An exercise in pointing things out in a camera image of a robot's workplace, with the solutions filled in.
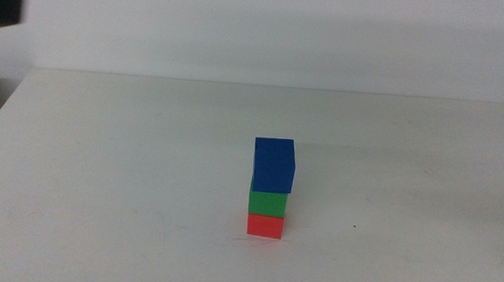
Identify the red cube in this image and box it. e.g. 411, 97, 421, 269
245, 213, 286, 241

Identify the green cube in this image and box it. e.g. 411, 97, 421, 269
247, 178, 290, 220

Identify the blue cube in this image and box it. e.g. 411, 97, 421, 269
251, 136, 298, 195

